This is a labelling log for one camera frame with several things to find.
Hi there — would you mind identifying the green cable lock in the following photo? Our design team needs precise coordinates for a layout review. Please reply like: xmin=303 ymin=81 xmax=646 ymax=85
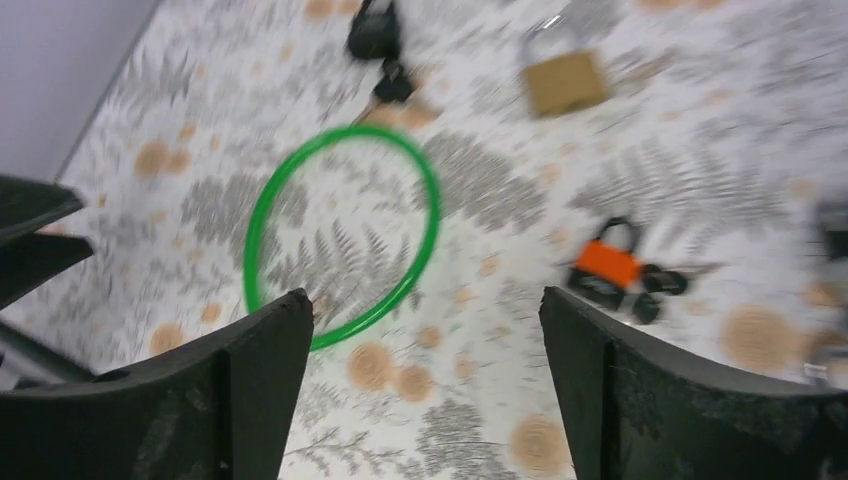
xmin=242 ymin=125 xmax=443 ymax=352

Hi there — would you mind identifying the floral table mat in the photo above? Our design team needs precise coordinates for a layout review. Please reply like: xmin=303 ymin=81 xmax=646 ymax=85
xmin=5 ymin=1 xmax=847 ymax=479

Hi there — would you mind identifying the black poker chip case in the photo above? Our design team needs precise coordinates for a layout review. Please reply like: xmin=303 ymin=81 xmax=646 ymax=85
xmin=814 ymin=197 xmax=847 ymax=261

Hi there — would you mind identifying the black padlock with keys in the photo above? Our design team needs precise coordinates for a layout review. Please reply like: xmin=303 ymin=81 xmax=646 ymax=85
xmin=346 ymin=0 xmax=415 ymax=104

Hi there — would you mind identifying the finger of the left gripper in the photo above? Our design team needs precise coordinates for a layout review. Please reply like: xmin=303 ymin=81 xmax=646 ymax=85
xmin=1 ymin=233 xmax=94 ymax=309
xmin=1 ymin=175 xmax=84 ymax=246

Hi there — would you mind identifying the brass padlock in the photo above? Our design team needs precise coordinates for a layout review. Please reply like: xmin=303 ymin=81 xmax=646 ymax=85
xmin=520 ymin=13 xmax=611 ymax=118

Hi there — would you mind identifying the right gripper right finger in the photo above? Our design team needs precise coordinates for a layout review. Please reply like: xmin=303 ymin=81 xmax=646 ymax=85
xmin=539 ymin=287 xmax=847 ymax=480

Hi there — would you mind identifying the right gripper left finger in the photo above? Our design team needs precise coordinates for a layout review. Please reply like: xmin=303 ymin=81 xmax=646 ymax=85
xmin=1 ymin=289 xmax=313 ymax=479

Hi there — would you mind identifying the orange black padlock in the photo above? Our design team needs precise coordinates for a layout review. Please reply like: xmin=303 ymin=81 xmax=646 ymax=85
xmin=565 ymin=216 xmax=689 ymax=325

